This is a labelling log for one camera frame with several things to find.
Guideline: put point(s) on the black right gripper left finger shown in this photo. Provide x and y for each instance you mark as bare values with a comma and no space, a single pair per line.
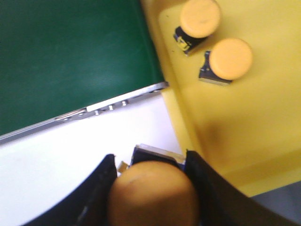
87,204

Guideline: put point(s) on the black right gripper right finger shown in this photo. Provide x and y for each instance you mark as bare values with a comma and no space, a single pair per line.
221,204

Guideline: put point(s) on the yellow mushroom push button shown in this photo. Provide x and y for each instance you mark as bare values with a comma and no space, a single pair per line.
198,20
153,191
228,60

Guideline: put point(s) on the yellow plastic tray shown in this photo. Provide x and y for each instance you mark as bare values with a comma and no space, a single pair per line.
250,130

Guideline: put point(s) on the green conveyor belt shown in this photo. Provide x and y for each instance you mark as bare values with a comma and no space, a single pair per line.
57,56

